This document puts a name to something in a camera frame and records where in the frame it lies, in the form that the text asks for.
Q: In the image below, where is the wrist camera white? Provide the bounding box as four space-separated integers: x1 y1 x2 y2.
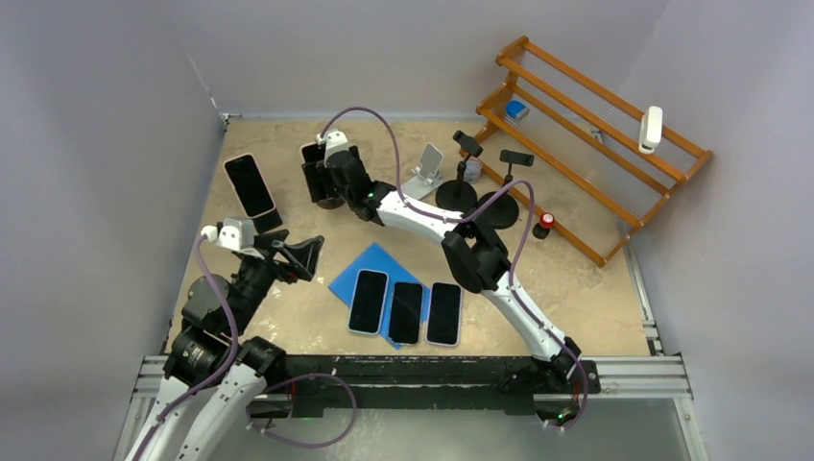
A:
200 218 264 259
315 129 350 165

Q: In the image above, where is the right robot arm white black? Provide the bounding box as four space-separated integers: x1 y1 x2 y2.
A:
300 143 585 391

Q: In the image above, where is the red black knob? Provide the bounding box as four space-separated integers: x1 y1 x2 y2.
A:
532 212 556 240

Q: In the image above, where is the black folding phone stand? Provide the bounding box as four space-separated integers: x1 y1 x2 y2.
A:
251 209 283 234

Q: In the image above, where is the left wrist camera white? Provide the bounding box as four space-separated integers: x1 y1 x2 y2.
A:
200 218 264 259

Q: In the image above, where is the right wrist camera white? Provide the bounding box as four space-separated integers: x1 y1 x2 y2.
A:
315 129 350 165

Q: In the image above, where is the brown round phone stand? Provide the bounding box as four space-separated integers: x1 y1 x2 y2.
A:
316 197 345 209

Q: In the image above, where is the blue mat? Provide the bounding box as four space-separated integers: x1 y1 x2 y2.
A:
329 243 429 350

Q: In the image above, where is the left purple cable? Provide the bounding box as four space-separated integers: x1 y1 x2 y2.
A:
130 235 359 461

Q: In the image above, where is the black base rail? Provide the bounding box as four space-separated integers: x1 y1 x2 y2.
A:
133 352 694 422

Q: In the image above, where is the black round phone stand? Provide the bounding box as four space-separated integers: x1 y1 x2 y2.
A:
483 149 534 230
435 131 483 212

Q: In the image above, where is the pink phone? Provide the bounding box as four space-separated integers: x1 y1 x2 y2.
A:
223 153 275 218
300 142 325 163

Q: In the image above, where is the silver phone stand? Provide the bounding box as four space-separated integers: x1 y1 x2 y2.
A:
401 143 444 200

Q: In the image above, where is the orange wooden rack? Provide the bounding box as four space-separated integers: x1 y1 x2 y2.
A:
476 36 712 267

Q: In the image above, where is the white stapler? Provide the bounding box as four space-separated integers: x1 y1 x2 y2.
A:
638 106 663 155

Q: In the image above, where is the light blue phone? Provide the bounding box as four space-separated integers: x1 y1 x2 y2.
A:
347 269 389 335

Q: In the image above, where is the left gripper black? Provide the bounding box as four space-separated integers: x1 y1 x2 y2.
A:
229 228 321 333

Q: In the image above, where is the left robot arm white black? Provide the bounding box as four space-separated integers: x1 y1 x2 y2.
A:
126 220 324 460

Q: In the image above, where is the blue white eraser block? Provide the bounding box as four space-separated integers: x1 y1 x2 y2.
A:
505 100 529 122

